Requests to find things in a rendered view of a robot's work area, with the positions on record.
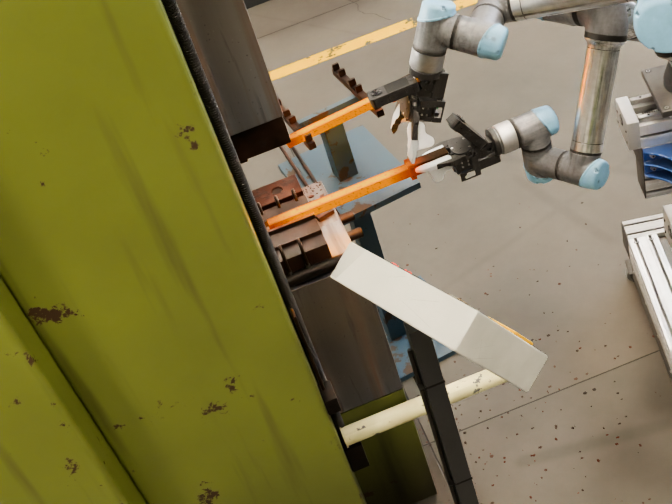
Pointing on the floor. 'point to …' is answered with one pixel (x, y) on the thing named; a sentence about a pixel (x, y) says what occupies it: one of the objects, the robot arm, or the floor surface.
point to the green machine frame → (151, 263)
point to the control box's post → (442, 413)
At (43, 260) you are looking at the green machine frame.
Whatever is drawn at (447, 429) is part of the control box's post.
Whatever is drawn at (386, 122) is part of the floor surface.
